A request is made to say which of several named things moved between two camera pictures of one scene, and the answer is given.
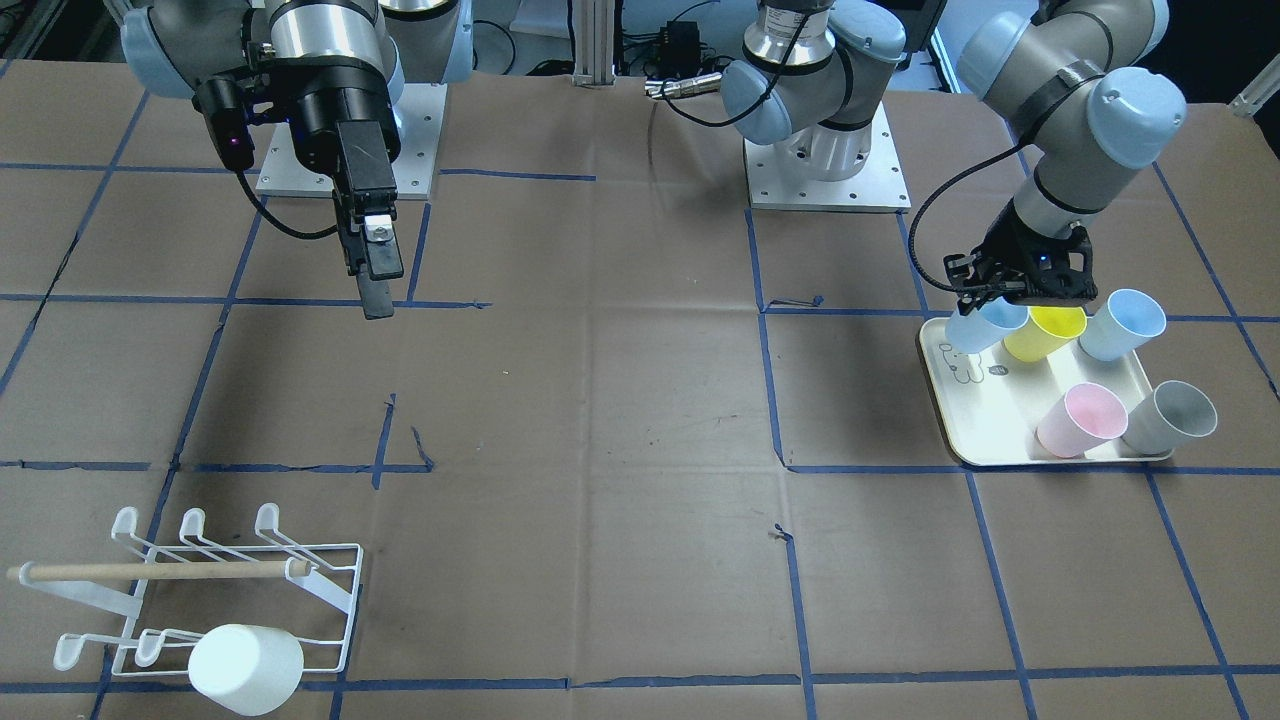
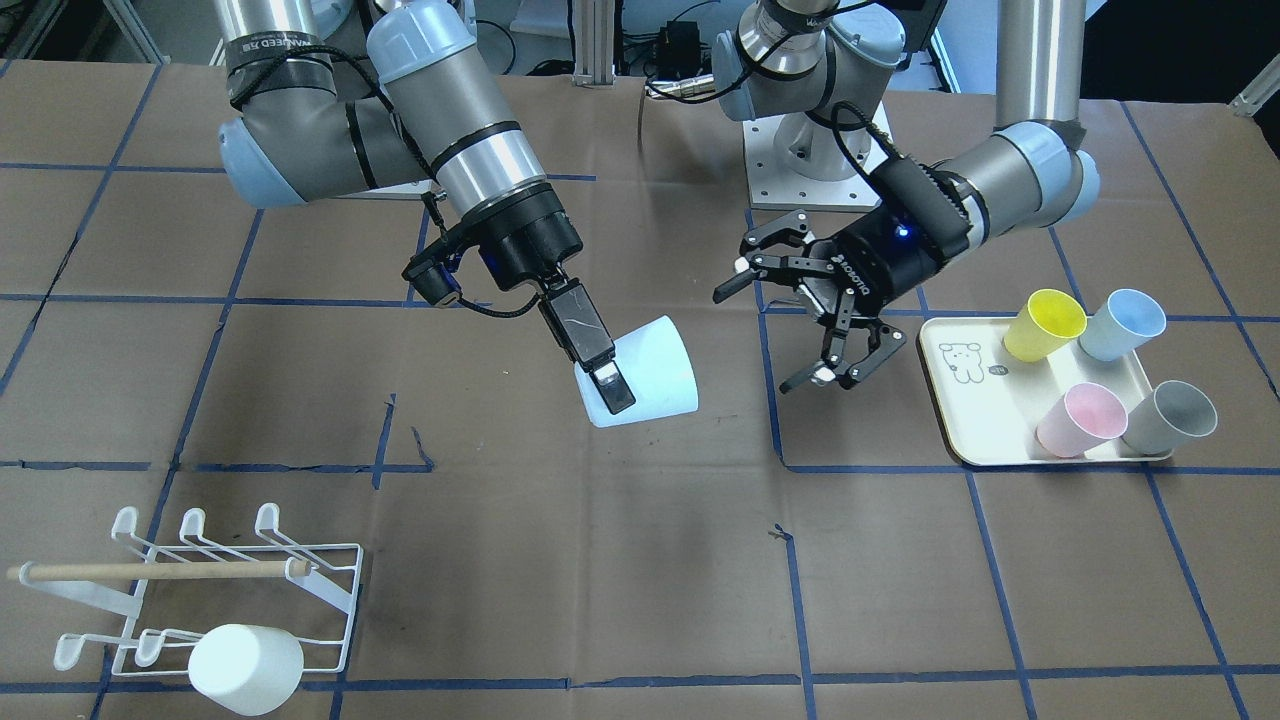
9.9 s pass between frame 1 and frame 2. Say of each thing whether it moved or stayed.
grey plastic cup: stayed
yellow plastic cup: stayed
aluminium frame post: stayed
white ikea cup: stayed
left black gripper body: moved
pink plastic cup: stayed
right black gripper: moved
